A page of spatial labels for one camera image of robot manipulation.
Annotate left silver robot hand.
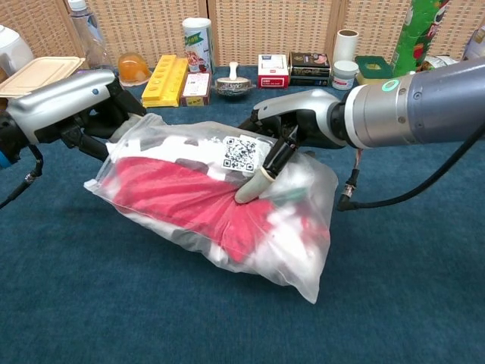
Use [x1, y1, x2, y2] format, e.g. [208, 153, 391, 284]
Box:
[5, 69, 148, 162]

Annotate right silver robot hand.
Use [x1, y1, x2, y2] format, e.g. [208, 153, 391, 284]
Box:
[234, 89, 342, 205]

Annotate red garment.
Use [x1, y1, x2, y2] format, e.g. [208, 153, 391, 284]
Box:
[104, 132, 330, 284]

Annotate frosted plastic zip bag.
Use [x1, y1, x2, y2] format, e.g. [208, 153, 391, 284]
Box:
[83, 112, 339, 305]

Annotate beige lidded lunch box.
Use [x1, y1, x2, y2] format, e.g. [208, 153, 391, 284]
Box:
[0, 56, 86, 100]

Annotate black printed box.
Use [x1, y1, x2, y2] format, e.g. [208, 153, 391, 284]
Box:
[288, 51, 332, 87]

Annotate red and white box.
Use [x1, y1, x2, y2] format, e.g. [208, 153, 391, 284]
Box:
[258, 53, 290, 89]

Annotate small white jar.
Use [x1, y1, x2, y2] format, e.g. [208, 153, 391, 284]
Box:
[332, 60, 359, 91]

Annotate clear plastic water bottle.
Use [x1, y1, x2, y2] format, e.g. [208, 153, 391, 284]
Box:
[67, 0, 117, 74]

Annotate white kitchen appliance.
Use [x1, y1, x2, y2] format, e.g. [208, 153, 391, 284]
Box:
[0, 24, 35, 77]

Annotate patterned dark bowl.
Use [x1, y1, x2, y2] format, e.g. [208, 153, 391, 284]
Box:
[211, 77, 257, 100]

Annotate orange jelly cup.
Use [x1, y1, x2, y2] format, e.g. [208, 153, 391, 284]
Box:
[116, 52, 152, 86]

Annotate white paper roll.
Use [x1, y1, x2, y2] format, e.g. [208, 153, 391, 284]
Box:
[332, 29, 360, 66]

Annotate white QR code label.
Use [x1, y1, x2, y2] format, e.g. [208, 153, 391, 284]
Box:
[221, 135, 258, 174]

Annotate green and yellow sponge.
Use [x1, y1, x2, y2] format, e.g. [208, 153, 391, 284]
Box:
[355, 55, 395, 86]

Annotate wicker folding screen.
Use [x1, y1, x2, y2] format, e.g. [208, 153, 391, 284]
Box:
[0, 0, 485, 71]

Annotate yellow plastic mould tray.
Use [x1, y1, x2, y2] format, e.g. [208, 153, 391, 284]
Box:
[141, 54, 189, 109]

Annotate maroon box with pink label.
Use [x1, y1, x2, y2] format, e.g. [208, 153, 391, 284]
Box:
[180, 71, 212, 108]

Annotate white printed canister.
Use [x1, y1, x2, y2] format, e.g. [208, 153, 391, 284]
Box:
[182, 17, 214, 74]

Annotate green chips can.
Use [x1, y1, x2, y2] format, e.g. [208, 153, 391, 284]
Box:
[392, 0, 451, 77]

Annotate green snack bag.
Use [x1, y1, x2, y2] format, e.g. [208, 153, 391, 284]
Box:
[416, 55, 462, 73]

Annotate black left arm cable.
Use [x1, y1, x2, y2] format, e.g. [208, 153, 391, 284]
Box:
[0, 146, 45, 209]

